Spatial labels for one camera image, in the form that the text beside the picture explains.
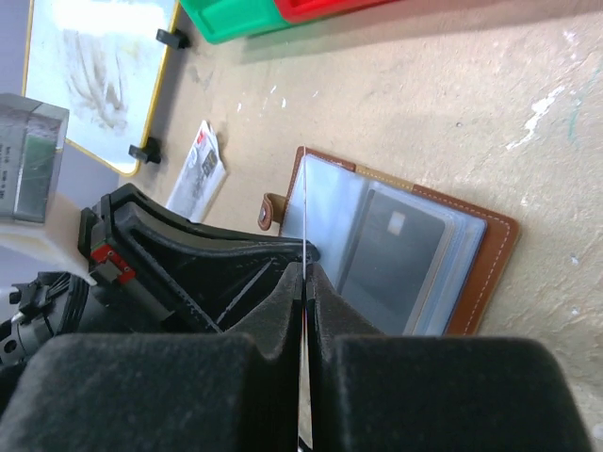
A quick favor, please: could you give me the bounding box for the brown leather card holder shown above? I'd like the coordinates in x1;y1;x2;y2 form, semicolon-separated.
258;147;520;335

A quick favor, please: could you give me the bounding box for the white board yellow rim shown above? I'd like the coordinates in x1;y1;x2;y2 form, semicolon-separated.
22;1;181;177

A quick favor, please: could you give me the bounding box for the grey chip card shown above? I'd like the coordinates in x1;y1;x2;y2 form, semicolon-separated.
337;186;454;335

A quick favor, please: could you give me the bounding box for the clear plastic packet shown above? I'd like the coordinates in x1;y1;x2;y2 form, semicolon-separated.
166;121;227;223

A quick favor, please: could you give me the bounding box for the red middle plastic bin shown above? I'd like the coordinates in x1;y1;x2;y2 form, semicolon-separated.
274;0;390;24

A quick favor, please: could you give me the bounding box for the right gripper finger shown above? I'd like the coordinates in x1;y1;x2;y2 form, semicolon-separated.
1;263;302;451
307;265;592;451

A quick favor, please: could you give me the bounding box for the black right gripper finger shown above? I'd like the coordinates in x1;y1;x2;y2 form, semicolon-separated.
77;184;319;333

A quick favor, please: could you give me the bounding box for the green plastic bin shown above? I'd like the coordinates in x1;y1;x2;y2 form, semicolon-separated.
179;0;291;44

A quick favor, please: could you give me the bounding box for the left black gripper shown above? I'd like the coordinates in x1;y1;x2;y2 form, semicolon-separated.
0;267;171;373

